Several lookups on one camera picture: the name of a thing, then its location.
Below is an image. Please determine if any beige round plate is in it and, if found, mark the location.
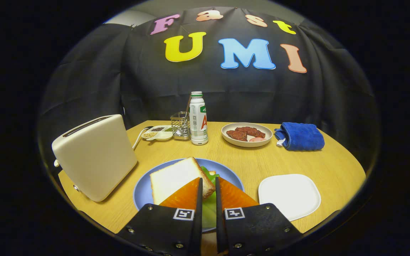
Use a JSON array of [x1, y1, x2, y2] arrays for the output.
[[221, 122, 273, 148]]

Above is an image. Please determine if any green lettuce leaf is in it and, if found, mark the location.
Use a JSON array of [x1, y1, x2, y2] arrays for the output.
[[201, 166, 220, 229]]

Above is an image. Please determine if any black backdrop cloth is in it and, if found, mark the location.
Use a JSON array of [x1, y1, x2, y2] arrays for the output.
[[38, 6, 382, 171]]

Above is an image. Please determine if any plain toast bread slice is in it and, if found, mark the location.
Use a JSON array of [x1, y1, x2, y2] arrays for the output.
[[150, 157, 216, 206]]

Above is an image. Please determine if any cream white toaster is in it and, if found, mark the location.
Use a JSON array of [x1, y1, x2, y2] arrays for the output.
[[51, 114, 138, 203]]

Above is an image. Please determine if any blue folded towel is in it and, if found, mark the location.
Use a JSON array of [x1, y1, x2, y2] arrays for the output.
[[274, 122, 325, 151]]

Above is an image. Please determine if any white toaster cable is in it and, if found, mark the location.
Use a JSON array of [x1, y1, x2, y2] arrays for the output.
[[132, 126, 154, 150]]

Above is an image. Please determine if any metal wire utensil holder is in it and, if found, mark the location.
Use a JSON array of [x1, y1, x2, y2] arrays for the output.
[[170, 112, 191, 140]]

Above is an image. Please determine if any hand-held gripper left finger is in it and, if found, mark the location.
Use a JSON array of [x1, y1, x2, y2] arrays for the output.
[[117, 177, 204, 256]]

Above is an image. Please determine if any white divided seasoning tray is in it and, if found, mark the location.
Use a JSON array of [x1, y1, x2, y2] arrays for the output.
[[141, 125, 173, 142]]

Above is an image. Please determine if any white square plate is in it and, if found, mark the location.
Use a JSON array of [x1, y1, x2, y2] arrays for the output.
[[258, 174, 321, 222]]

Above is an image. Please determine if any brown meat piece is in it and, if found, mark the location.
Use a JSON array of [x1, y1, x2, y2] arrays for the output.
[[235, 127, 266, 139], [226, 130, 248, 142]]

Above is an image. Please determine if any white drink bottle green cap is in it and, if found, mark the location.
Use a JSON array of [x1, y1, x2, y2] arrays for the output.
[[189, 91, 209, 145]]

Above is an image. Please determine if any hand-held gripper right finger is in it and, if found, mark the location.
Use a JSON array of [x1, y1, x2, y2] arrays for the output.
[[215, 177, 303, 256]]

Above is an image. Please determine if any blue round plate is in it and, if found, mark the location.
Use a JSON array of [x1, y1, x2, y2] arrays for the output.
[[133, 158, 245, 233]]

